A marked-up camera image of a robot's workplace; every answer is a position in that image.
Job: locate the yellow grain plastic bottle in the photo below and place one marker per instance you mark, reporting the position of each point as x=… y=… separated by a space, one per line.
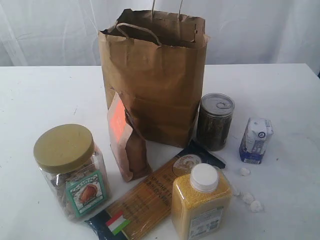
x=199 y=201

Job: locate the spaghetti package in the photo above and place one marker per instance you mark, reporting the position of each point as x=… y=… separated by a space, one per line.
x=139 y=210

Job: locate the clear jar gold lid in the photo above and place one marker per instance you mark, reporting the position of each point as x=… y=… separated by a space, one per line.
x=74 y=168

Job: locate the large brown paper bag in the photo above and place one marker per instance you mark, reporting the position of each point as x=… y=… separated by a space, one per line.
x=155 y=61

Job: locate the small brown coffee pouch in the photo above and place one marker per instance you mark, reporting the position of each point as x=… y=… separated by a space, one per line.
x=126 y=142

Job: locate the white crumpled pellet far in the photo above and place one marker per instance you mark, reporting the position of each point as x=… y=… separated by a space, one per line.
x=244 y=171

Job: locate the white crumpled pellet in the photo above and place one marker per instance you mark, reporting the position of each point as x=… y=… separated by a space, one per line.
x=244 y=171
x=256 y=206
x=236 y=192
x=247 y=198

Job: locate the small white blue carton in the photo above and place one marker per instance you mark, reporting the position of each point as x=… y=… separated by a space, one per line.
x=257 y=135

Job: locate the white crumpled pellet left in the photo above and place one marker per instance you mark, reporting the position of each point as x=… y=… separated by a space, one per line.
x=236 y=192

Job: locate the white crumpled pellet middle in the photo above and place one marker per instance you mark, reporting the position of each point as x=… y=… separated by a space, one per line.
x=247 y=198

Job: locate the white crumpled pellet near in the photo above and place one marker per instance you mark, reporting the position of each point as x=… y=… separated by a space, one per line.
x=256 y=206

